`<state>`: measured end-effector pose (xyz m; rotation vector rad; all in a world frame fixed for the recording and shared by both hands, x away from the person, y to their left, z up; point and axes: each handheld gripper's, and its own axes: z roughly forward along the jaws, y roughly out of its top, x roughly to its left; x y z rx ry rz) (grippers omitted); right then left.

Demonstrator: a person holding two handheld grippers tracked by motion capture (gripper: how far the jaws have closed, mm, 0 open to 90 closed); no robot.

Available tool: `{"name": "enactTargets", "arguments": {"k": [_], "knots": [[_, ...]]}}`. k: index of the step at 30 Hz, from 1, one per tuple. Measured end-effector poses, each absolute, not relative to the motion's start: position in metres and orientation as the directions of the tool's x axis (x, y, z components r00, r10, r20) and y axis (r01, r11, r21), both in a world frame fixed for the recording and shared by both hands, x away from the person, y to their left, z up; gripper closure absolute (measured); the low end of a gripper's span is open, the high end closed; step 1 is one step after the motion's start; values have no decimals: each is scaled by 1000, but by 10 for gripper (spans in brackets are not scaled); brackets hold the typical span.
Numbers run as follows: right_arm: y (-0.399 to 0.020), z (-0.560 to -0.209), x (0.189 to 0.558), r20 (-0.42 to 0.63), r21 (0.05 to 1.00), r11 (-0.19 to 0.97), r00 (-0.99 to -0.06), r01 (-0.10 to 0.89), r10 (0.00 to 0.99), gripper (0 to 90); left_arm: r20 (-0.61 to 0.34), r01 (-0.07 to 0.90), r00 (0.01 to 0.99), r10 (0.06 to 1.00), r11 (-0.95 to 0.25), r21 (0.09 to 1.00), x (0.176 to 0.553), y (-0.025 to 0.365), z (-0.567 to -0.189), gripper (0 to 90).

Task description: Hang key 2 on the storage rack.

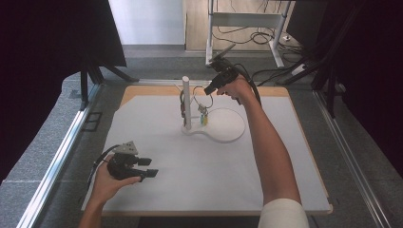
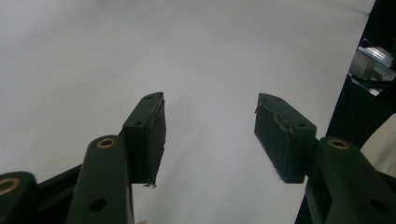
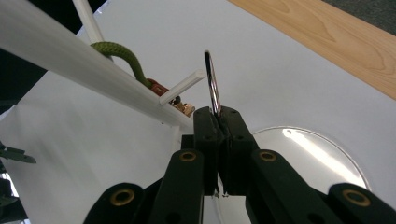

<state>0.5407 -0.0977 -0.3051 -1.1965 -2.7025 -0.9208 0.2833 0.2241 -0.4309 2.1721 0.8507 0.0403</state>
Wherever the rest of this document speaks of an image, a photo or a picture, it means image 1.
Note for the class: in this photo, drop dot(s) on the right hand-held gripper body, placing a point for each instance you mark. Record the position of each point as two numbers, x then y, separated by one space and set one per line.
225 74

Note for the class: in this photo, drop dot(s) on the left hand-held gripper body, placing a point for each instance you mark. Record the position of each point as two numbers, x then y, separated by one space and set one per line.
122 163

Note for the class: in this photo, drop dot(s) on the silver metal clasp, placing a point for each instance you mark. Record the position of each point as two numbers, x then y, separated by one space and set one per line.
202 110

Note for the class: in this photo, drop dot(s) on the white key stand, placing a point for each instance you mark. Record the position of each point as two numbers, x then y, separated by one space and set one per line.
187 101

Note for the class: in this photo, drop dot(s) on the yellow key tag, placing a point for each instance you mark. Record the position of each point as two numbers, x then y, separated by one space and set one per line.
206 120

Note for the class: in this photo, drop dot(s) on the teal key tag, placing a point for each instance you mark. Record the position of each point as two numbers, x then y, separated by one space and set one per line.
201 120

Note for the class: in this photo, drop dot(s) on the person's right hand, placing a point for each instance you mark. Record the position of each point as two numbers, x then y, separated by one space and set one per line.
237 90

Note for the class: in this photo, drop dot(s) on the person's left hand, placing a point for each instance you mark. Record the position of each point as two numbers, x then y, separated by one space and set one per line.
106 186

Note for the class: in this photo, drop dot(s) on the white table mat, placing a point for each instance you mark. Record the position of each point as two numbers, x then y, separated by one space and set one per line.
190 177

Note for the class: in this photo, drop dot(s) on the white power strip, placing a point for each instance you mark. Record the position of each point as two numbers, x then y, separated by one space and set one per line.
298 69

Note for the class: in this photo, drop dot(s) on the black stand legs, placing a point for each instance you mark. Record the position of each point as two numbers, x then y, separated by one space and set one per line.
326 57
95 76

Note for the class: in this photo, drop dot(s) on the black curtain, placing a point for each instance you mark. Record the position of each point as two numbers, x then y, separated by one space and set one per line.
374 79
47 63

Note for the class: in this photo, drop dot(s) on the white sleeve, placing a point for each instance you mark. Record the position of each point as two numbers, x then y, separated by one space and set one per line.
283 215

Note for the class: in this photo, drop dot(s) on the white metal desk frame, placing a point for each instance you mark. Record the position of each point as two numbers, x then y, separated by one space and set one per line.
244 19

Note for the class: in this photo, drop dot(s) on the aluminium rail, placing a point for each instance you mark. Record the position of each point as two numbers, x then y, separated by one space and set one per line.
53 167
351 164

